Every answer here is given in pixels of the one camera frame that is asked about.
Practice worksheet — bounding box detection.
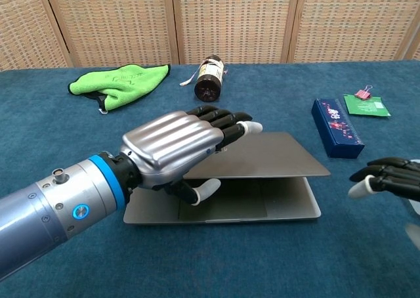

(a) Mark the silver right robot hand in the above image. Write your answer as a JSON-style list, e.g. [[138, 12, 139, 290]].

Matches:
[[347, 156, 420, 201]]

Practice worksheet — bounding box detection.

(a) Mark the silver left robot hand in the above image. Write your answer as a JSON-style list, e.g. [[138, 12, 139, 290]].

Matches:
[[119, 105, 264, 207]]

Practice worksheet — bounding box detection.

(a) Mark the silver laptop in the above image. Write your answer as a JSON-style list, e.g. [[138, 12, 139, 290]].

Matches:
[[123, 132, 331, 226]]

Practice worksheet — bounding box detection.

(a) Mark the woven rattan folding screen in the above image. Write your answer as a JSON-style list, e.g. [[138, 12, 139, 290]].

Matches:
[[0, 0, 420, 72]]

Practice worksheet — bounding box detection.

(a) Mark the blue rectangular box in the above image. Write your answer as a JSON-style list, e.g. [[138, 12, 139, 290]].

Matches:
[[310, 98, 366, 159]]

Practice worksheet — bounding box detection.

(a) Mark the green microfiber cloth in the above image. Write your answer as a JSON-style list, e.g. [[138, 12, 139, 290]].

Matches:
[[67, 64, 172, 115]]

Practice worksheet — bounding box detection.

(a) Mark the dark brown glass bottle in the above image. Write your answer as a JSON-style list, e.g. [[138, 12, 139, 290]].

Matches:
[[194, 54, 226, 102]]

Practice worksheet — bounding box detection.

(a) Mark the green foil packet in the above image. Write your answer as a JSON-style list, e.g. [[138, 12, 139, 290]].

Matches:
[[343, 94, 392, 119]]

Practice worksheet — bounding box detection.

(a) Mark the pink binder clip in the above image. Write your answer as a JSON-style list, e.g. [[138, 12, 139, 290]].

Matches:
[[354, 84, 375, 100]]

